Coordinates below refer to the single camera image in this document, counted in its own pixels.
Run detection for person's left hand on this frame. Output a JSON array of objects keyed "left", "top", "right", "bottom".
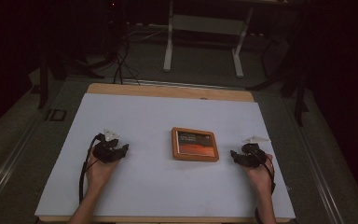
[{"left": 85, "top": 153, "right": 121, "bottom": 191}]

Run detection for white metal desk frame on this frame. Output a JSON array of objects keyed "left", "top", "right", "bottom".
[{"left": 162, "top": 0, "right": 256, "bottom": 79}]

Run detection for white floor cable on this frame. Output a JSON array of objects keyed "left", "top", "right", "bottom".
[{"left": 126, "top": 22, "right": 170, "bottom": 44}]

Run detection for metal floor rail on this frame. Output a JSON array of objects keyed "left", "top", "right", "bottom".
[
  {"left": 282, "top": 92, "right": 348, "bottom": 224},
  {"left": 0, "top": 116, "right": 46, "bottom": 216}
]

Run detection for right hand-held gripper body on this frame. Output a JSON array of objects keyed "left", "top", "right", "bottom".
[{"left": 238, "top": 135, "right": 272, "bottom": 169}]

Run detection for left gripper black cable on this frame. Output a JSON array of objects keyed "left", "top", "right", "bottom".
[{"left": 77, "top": 133, "right": 105, "bottom": 205}]

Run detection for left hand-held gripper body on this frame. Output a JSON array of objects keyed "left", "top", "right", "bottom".
[{"left": 91, "top": 127, "right": 123, "bottom": 164}]

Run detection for black floor cables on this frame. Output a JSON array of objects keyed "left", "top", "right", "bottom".
[{"left": 103, "top": 27, "right": 142, "bottom": 86}]

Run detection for white table mat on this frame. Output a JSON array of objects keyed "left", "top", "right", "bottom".
[{"left": 34, "top": 92, "right": 296, "bottom": 220}]

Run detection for person's right hand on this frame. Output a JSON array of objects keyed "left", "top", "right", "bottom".
[{"left": 244, "top": 153, "right": 275, "bottom": 196}]

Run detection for dark metal stand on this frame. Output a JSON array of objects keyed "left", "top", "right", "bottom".
[
  {"left": 36, "top": 50, "right": 50, "bottom": 110},
  {"left": 293, "top": 69, "right": 310, "bottom": 128}
]

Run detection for orange rectangular box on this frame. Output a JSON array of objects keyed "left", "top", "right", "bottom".
[{"left": 171, "top": 126, "right": 221, "bottom": 163}]

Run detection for black floor bracket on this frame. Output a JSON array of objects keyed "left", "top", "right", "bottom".
[{"left": 44, "top": 108, "right": 68, "bottom": 122}]

